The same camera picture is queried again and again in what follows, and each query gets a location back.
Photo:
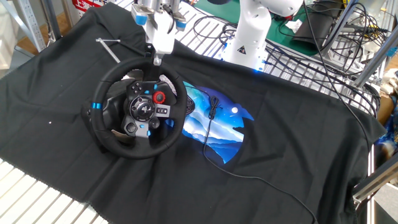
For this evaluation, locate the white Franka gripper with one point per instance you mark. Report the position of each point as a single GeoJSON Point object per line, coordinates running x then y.
{"type": "Point", "coordinates": [160, 37]}

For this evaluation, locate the black racing steering wheel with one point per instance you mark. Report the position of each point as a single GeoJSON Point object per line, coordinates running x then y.
{"type": "Point", "coordinates": [142, 109]}

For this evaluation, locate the black steering wheel base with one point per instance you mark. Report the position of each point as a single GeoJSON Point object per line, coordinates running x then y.
{"type": "Point", "coordinates": [112, 109]}

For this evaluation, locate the red and white sign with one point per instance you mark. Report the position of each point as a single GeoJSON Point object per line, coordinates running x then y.
{"type": "Point", "coordinates": [84, 4]}

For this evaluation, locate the white paper note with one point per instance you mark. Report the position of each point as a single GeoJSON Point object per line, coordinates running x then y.
{"type": "Point", "coordinates": [293, 26]}

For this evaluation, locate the white cabinet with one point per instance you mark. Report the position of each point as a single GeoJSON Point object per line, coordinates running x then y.
{"type": "Point", "coordinates": [7, 37]}

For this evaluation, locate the black cloth with blue print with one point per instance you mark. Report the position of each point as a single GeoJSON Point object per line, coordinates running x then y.
{"type": "Point", "coordinates": [280, 140]}

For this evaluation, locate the black folded pad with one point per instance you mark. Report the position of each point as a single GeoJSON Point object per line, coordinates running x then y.
{"type": "Point", "coordinates": [315, 29]}

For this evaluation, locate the small brown cardboard box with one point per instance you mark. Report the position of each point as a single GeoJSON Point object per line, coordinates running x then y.
{"type": "Point", "coordinates": [385, 109]}

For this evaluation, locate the white crumpled cloth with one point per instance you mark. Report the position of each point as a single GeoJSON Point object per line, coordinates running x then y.
{"type": "Point", "coordinates": [390, 81]}

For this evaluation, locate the blue patterned cloth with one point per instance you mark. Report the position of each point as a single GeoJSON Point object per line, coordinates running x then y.
{"type": "Point", "coordinates": [390, 137]}

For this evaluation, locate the grey wrist camera blue ends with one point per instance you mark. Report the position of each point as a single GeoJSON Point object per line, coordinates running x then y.
{"type": "Point", "coordinates": [141, 17]}

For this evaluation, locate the dark metal post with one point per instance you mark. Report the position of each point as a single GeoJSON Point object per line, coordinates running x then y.
{"type": "Point", "coordinates": [53, 21]}

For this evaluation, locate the perforated metal post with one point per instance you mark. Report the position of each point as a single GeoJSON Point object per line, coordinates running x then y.
{"type": "Point", "coordinates": [31, 28]}

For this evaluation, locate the aluminium frame strut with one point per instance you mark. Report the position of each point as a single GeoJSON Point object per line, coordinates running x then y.
{"type": "Point", "coordinates": [340, 25]}
{"type": "Point", "coordinates": [376, 59]}

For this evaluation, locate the aluminium frame beam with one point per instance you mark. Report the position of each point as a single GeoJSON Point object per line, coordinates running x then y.
{"type": "Point", "coordinates": [379, 180]}

